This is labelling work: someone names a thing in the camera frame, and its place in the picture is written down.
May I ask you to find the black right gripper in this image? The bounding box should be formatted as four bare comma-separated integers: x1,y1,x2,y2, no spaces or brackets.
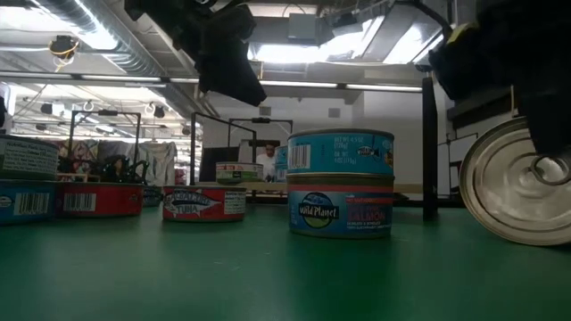
427,0,571,157

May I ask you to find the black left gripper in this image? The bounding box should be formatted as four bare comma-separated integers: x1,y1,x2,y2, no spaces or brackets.
124,0,268,108

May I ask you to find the wild planet salmon can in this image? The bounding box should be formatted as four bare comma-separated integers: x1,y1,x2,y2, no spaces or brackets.
286,172,395,240
459,116,571,247

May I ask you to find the white green label can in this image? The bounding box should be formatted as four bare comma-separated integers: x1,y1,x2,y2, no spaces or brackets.
215,160,265,185
0,135,60,181

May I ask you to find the red label tuna can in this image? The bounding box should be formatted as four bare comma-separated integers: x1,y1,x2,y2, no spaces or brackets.
161,185,247,223
54,181,145,218

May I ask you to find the ceiling light strip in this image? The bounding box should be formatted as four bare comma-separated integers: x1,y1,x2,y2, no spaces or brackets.
258,79,340,89
345,83,424,94
0,70,162,84

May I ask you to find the grey ceiling unit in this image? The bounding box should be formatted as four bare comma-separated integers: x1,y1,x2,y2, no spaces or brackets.
287,12,319,42

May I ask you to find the white board panel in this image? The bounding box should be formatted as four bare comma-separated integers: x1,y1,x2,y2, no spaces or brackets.
436,132,479,186

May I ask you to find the black monitor screen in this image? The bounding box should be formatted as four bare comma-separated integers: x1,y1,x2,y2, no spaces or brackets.
198,146,242,183

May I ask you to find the person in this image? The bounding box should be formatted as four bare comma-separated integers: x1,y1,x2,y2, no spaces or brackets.
256,142,278,183

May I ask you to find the white hanging sheet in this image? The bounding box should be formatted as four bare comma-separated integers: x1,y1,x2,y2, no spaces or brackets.
97,140,178,187

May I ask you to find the colourful patterned cloth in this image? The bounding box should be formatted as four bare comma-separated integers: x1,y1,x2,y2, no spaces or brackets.
57,138,100,176

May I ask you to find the green table mat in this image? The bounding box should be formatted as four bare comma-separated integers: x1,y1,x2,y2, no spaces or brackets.
0,195,571,321

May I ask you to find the silver spiral ceiling duct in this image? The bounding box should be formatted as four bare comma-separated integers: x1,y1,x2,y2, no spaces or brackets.
35,0,169,77

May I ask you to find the wooden shelf black metal frame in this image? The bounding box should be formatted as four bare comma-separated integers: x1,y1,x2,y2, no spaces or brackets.
189,76,468,223

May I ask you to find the black metal station frame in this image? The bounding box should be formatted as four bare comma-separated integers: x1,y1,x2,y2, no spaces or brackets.
66,109,143,179

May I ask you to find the black yellow cable reel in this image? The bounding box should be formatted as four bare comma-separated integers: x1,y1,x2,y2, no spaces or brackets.
47,34,80,72

